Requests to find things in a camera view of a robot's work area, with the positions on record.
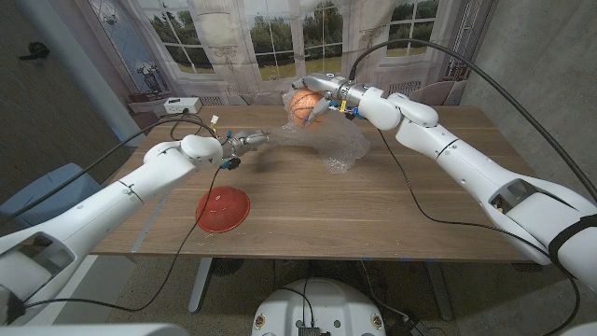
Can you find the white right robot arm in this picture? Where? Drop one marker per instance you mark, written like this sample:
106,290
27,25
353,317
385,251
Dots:
466,158

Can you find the white table leg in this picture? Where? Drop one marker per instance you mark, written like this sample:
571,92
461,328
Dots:
200,284

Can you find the white power strip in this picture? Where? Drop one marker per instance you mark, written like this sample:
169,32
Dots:
182,106

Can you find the blue plastic stool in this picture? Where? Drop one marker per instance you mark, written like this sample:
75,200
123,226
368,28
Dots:
58,179

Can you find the orange mini basketball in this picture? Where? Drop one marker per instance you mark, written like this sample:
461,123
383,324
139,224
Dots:
301,108

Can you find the black floor power box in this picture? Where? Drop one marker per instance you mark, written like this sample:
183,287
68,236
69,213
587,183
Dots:
406,329

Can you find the clear bubble wrap sheet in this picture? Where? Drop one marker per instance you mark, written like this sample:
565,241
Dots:
340,144

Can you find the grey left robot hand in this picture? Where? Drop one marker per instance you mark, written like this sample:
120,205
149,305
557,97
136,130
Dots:
240,142

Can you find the dark brown door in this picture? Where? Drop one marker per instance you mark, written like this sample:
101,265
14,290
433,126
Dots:
46,107

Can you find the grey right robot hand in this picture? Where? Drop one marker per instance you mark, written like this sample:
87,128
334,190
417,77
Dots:
333,86

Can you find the printed window backdrop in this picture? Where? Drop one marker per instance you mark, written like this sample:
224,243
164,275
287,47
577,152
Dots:
261,46

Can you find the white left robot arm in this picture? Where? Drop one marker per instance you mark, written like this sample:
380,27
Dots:
116,193

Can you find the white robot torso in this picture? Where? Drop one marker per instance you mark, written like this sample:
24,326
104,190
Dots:
326,303

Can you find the red plastic plate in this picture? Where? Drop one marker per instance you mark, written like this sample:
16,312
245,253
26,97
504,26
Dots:
223,210

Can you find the grey table leg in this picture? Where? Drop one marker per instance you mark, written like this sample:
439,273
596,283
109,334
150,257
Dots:
439,291

